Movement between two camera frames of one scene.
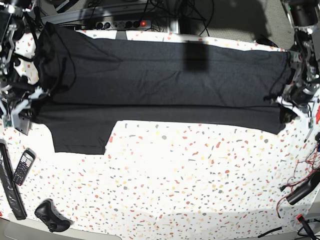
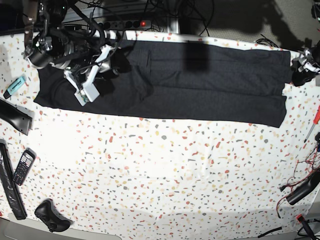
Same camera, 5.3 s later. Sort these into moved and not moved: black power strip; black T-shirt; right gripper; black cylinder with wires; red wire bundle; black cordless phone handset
Moved: right gripper; black T-shirt
Not moved: black cordless phone handset; black power strip; red wire bundle; black cylinder with wires
